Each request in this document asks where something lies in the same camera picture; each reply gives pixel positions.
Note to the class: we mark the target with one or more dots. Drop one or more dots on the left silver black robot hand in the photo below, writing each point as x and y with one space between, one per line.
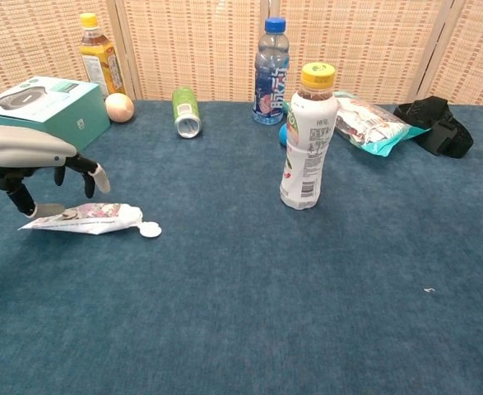
15 148

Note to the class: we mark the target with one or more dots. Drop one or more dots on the white squeeze tube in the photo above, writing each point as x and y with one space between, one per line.
97 220

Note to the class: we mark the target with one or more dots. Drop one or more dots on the white yellow-capped drink bottle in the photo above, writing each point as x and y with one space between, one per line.
309 144

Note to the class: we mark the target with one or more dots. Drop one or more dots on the teal product box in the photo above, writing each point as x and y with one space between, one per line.
60 109

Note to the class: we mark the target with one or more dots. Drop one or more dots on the onion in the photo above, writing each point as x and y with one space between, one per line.
119 108

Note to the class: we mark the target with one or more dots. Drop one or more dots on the yellow-capped tea bottle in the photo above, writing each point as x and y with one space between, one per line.
99 57

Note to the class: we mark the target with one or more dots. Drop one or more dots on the teal-edged snack bag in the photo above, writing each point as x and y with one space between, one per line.
372 123

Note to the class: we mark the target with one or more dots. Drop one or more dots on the green drink can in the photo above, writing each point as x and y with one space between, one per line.
187 109

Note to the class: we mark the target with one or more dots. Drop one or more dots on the bamboo folding screen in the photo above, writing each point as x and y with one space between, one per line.
204 49

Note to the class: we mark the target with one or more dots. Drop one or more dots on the blue-capped water bottle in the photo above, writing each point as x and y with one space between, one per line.
270 82

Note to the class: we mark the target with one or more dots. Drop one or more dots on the blue ball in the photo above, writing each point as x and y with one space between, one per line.
282 136

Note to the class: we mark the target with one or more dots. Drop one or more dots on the blue felt table mat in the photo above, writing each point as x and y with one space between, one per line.
224 308

